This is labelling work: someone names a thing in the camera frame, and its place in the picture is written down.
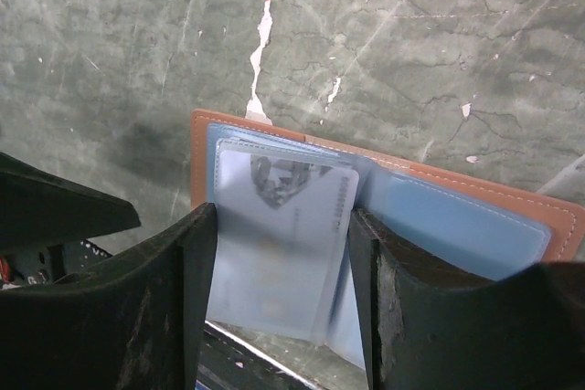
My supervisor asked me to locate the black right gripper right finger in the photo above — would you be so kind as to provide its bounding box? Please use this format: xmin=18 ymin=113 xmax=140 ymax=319
xmin=347 ymin=208 xmax=584 ymax=389

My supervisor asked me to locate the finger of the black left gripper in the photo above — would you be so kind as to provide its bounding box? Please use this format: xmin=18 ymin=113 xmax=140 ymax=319
xmin=1 ymin=153 xmax=141 ymax=248

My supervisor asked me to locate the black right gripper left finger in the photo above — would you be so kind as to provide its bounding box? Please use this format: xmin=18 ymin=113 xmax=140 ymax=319
xmin=1 ymin=203 xmax=218 ymax=389

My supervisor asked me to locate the tan leather card holder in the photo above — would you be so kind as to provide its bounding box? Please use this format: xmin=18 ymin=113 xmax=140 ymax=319
xmin=191 ymin=110 xmax=584 ymax=366

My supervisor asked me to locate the silver crest card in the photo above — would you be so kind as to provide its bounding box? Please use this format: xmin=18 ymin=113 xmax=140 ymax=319
xmin=207 ymin=148 xmax=359 ymax=343

